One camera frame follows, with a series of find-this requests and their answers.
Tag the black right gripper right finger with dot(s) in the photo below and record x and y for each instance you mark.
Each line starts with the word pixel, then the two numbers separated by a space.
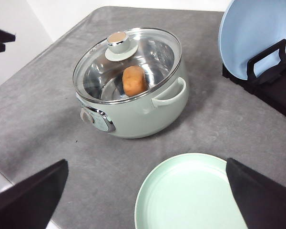
pixel 260 199

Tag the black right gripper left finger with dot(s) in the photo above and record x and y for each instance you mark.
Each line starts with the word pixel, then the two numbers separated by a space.
pixel 30 202

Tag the green plate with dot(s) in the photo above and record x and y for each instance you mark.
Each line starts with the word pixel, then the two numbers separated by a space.
pixel 190 192

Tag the glass steamer lid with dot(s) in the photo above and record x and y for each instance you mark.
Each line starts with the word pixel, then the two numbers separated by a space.
pixel 126 64

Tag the brown potato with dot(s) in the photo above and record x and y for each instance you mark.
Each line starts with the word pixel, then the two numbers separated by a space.
pixel 134 81

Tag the black plate rack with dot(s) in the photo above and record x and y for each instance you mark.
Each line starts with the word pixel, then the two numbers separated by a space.
pixel 271 86

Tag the green electric steamer pot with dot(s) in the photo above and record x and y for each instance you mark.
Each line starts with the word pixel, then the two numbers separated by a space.
pixel 142 116

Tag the blue plate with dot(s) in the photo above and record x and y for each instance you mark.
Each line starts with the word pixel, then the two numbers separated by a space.
pixel 248 29

